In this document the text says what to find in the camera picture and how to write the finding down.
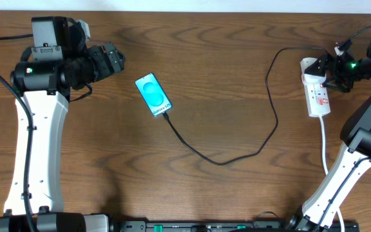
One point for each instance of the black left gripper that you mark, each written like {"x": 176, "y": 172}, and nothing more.
{"x": 109, "y": 58}

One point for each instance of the white USB charger plug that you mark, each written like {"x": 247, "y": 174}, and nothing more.
{"x": 309, "y": 79}

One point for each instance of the Galaxy S25 smartphone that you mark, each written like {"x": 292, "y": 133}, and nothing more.
{"x": 153, "y": 94}

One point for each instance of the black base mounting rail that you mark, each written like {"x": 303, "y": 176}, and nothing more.
{"x": 261, "y": 224}

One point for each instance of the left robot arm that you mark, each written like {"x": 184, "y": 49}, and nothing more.
{"x": 58, "y": 62}

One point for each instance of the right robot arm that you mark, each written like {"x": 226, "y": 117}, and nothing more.
{"x": 353, "y": 160}

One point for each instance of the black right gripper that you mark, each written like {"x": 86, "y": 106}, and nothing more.
{"x": 337, "y": 62}

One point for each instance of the white power strip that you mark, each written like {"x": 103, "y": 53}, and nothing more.
{"x": 316, "y": 95}

